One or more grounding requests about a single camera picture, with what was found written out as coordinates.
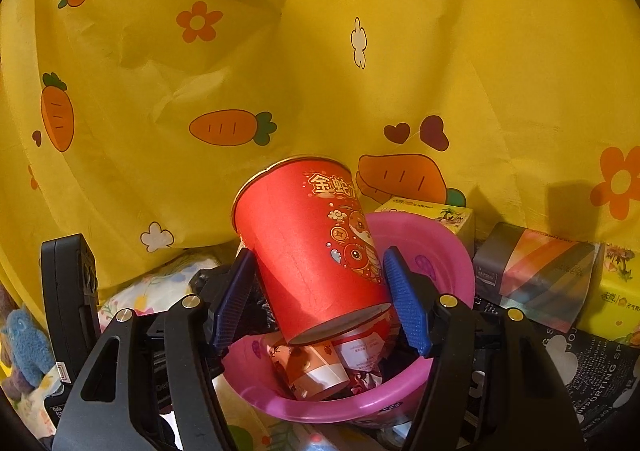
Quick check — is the pink plastic bucket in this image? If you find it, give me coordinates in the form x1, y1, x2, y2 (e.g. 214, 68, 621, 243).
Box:
220, 211, 476, 424

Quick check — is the rainbow striped box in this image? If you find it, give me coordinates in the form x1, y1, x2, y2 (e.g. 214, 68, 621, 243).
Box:
472, 222, 601, 334

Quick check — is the floral plastic tablecloth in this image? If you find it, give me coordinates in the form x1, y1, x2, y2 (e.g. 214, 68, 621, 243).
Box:
0, 251, 381, 451

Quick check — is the crumpled red wrapper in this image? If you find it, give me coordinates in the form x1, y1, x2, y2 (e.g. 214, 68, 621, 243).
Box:
347, 363, 388, 394

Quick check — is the white orange paper cup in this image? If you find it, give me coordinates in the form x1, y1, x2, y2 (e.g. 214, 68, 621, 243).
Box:
267, 336, 351, 402

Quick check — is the red paper cup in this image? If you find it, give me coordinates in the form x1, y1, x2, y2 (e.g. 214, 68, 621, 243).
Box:
231, 155, 392, 347

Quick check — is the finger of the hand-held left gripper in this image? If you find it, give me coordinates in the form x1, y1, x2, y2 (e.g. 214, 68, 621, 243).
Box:
189, 267, 233, 299

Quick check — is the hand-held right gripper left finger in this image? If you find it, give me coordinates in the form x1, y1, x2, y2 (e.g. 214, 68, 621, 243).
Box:
52, 247, 258, 451

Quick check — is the black printed bag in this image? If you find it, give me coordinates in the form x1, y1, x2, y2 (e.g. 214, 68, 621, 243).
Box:
540, 321, 640, 437

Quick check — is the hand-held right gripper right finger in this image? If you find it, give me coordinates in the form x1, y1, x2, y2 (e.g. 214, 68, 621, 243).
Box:
382, 246, 586, 451

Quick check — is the yellow tissue box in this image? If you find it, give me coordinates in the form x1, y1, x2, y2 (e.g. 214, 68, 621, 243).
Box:
582, 243, 640, 337
372, 196, 475, 252

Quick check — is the yellow carrot print cloth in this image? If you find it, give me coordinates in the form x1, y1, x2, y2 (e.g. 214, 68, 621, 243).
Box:
0, 0, 640, 332

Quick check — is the blue plush toy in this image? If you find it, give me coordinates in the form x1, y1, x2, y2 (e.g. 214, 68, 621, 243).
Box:
0, 308, 56, 389

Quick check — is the purple teddy bear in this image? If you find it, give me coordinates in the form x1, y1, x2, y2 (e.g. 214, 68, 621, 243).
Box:
0, 366, 36, 399

